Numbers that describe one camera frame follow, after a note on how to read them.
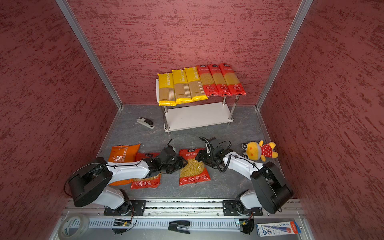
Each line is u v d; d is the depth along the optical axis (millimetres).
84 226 665
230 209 733
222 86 788
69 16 738
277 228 682
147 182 779
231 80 852
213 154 682
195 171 831
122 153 880
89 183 437
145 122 1055
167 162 696
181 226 681
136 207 745
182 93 761
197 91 777
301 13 727
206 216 730
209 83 811
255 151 891
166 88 791
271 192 421
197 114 1065
